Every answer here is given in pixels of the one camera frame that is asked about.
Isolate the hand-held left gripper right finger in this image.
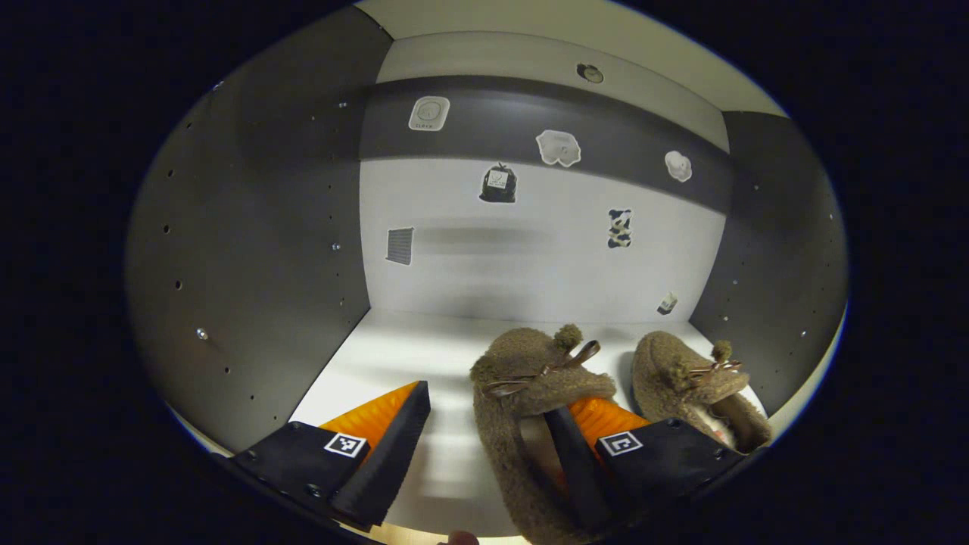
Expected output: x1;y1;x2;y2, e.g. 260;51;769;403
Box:
543;397;748;533

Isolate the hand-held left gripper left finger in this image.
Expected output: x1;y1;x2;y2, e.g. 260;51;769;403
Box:
229;380;432;532

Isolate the brown fluffy slipper shoe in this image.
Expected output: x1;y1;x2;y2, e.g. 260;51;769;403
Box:
469;324;618;545
631;331;773;455

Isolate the white shoe cabinet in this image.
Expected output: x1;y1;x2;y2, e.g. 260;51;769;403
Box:
125;0;849;542

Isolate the white cabinet shelf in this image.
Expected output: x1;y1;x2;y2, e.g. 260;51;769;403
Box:
290;307;769;540
354;0;790;118

